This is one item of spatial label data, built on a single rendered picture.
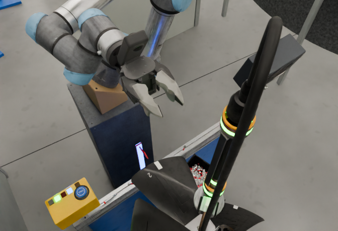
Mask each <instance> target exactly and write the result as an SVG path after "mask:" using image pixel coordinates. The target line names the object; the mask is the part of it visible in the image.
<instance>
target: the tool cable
mask: <svg viewBox="0 0 338 231"><path fill-rule="evenodd" d="M282 27H283V22H282V19H281V18H280V17H279V16H273V17H272V18H271V19H270V20H269V22H268V24H267V26H266V29H265V31H264V34H263V37H262V40H261V42H260V45H259V48H258V51H257V54H256V57H255V60H254V62H253V65H252V68H251V71H250V74H249V77H248V80H247V84H248V85H249V86H251V89H250V92H249V95H248V98H247V101H246V103H245V106H244V109H243V112H242V115H241V118H240V121H239V123H238V126H237V129H236V132H235V135H234V137H233V140H232V143H231V146H230V148H229V151H228V154H227V157H226V159H225V162H224V165H223V168H222V170H221V173H220V176H219V178H218V181H217V184H216V186H215V189H214V192H213V195H212V197H211V200H210V203H209V205H208V208H207V211H206V214H205V217H204V219H203V222H202V225H201V229H200V231H206V228H207V225H208V223H209V220H210V218H211V215H212V213H213V211H214V208H215V206H216V204H217V201H218V199H219V197H220V194H221V192H222V190H223V187H224V185H225V183H226V181H227V178H228V176H229V174H230V171H231V169H232V167H233V165H234V162H235V160H236V158H237V155H238V153H239V150H240V148H241V146H242V143H243V141H244V139H245V136H246V134H247V131H248V129H249V126H250V124H251V122H252V119H253V117H254V114H255V112H256V109H257V107H258V104H259V101H260V99H261V96H262V93H263V90H264V88H265V85H266V82H267V79H268V76H269V73H270V70H271V67H272V64H273V61H274V57H275V54H276V51H277V47H278V44H279V40H280V36H281V32H282Z"/></svg>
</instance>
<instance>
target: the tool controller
mask: <svg viewBox="0 0 338 231"><path fill-rule="evenodd" d="M305 52H306V50H305V49H304V48H303V47H302V46H301V45H300V44H299V43H298V41H297V40H296V39H295V38H294V37H293V36H292V35H291V34H288V35H286V36H284V37H283V38H280V40H279V44H278V47H277V51H276V54H275V57H274V61H273V64H272V67H271V70H270V73H269V76H268V79H267V82H266V84H268V83H269V82H271V81H272V80H274V79H275V78H277V77H278V76H280V75H282V74H283V73H285V72H286V71H287V70H288V69H289V68H290V67H291V66H292V65H293V64H294V63H295V62H296V61H297V60H298V59H299V58H301V57H302V55H303V54H304V53H305ZM256 54H257V53H255V54H254V55H252V56H250V57H249V58H248V59H247V60H246V61H245V63H244V64H243V65H242V67H241V68H240V69H239V71H238V72H237V73H236V75H235V76H234V77H233V79H234V81H235V82H236V83H237V84H238V86H239V87H240V88H241V85H242V84H243V83H244V82H245V81H246V80H247V79H248V77H249V74H250V71H251V68H252V65H253V63H254V60H255V57H256ZM267 88H268V86H267V85H265V88H264V90H266V89H267Z"/></svg>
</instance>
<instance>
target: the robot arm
mask: <svg viewBox="0 0 338 231"><path fill-rule="evenodd" d="M112 1H113V0H68V1H67V2H66V3H64V4H63V5H62V6H60V7H59V8H58V9H56V10H55V11H54V12H53V13H51V14H50V15H49V16H48V15H47V14H44V13H42V12H38V13H34V14H33V15H32V16H30V17H29V19H28V20H27V22H26V25H25V30H26V33H27V34H28V35H29V36H30V37H31V38H32V39H33V40H34V41H35V42H36V43H37V44H39V45H40V46H42V47H43V48H44V49H45V50H47V51H48V52H49V53H50V54H52V55H53V56H54V57H55V58H56V59H57V60H59V61H60V62H61V63H63V64H64V65H65V67H64V71H63V75H64V76H65V78H66V79H67V80H68V81H70V82H71V83H73V84H76V85H80V86H83V85H87V84H88V83H89V82H90V81H91V80H93V81H94V82H96V83H97V84H99V85H101V86H104V87H107V88H115V87H116V86H117V85H118V83H119V79H120V78H121V83H122V88H123V91H124V92H125V93H126V95H127V96H128V97H129V98H130V100H131V101H132V102H133V104H135V103H138V102H139V104H140V105H141V106H142V107H143V109H144V112H145V114H146V116H150V113H151V114H153V115H154V116H157V117H159V118H163V115H162V112H161V110H160V108H159V105H157V104H156V103H155V102H154V101H153V97H151V96H150V95H152V94H154V93H156V90H158V91H159V87H161V88H163V89H164V91H165V93H166V95H167V97H168V98H169V99H170V100H171V101H172V102H174V101H175V100H176V101H177V102H178V103H179V104H181V105H182V106H183V105H184V100H183V96H182V93H181V91H180V89H179V87H178V85H177V83H176V81H175V79H174V77H173V75H172V74H171V72H170V70H169V69H168V68H167V67H166V66H165V65H163V64H161V63H160V60H161V57H160V51H161V48H162V46H163V44H164V41H165V39H166V36H167V34H168V31H169V29H170V26H171V24H172V22H173V19H174V17H175V15H177V14H179V13H180V12H183V11H185V10H186V9H187V8H188V7H189V5H190V4H191V2H192V0H150V3H151V5H152V7H151V10H150V14H149V17H148V20H147V23H146V26H145V29H144V30H141V31H138V32H135V33H131V34H129V35H128V34H126V33H123V32H121V31H120V30H119V29H118V27H117V26H116V25H115V24H114V23H113V22H112V21H111V19H110V18H109V17H108V16H106V15H105V14H104V13H103V12H102V11H101V10H102V9H103V8H105V7H106V6H107V5H108V4H109V3H111V2H112ZM78 29H80V31H81V35H80V37H79V39H78V40H77V39H76V38H75V37H73V36H72V34H74V33H75V32H76V31H77V30H78ZM155 77H156V80H155Z"/></svg>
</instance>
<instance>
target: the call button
mask: <svg viewBox="0 0 338 231"><path fill-rule="evenodd" d="M75 193H76V196H77V197H79V198H83V197H85V196H86V194H87V189H86V188H85V187H83V186H81V187H78V188H77V190H76V192H75Z"/></svg>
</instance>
